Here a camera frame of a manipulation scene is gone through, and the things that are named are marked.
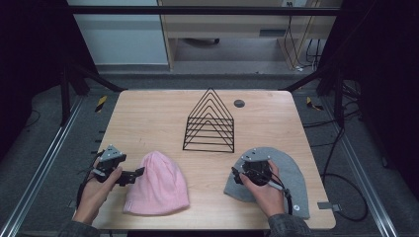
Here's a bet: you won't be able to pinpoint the thin black floor cable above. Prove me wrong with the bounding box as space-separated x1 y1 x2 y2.
23 108 42 129

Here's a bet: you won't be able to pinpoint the black hanging cables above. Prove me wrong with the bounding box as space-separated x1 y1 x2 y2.
305 39 323 64

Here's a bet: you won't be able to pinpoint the light wooden desk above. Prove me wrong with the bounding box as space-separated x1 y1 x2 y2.
157 0 344 72

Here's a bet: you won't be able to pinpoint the yellow black tape strip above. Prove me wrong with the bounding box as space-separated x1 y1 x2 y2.
305 96 324 112

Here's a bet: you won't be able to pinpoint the yellow hanging cable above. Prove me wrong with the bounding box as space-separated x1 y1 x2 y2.
284 14 314 71

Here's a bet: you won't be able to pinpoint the left hand-held gripper cable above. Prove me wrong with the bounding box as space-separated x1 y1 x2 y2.
76 149 107 209

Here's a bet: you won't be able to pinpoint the right hand-held gripper cable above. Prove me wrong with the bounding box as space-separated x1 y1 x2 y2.
268 170 294 215

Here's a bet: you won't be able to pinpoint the person's left hand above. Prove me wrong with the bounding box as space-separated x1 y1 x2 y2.
72 166 124 226

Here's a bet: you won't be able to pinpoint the hand-held gripper cable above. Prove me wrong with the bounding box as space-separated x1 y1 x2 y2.
76 149 107 209
268 170 294 215

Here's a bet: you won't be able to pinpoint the aluminium floor rail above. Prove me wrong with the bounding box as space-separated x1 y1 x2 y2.
0 95 85 237
320 97 399 237

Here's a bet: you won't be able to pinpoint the black metal frame stand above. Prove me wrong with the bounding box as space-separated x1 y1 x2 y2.
283 63 346 128
58 62 127 127

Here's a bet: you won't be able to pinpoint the grey knitted beanie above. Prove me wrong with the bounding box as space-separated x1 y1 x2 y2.
222 146 311 220

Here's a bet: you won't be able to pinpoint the person's right hand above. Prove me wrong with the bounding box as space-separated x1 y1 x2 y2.
238 160 287 219

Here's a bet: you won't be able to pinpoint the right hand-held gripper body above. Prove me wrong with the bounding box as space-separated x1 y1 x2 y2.
240 147 274 188

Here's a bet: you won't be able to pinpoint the yellow-handled tool on floor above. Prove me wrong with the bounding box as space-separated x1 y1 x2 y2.
94 95 109 114

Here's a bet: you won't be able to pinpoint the pink knitted beanie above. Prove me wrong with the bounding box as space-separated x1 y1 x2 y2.
123 150 191 216

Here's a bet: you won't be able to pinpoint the black wire triangular rack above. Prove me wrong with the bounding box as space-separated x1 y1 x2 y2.
182 87 236 154

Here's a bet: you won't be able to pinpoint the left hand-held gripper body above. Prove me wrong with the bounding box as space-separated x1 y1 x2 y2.
92 143 127 184

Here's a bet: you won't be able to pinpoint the black metal crossbar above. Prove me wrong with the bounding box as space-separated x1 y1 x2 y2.
65 5 342 17

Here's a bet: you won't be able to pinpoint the black looped floor cable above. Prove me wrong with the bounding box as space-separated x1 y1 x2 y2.
302 108 370 222

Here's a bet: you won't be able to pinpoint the white cabinet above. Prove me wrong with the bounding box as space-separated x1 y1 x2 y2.
67 0 169 66

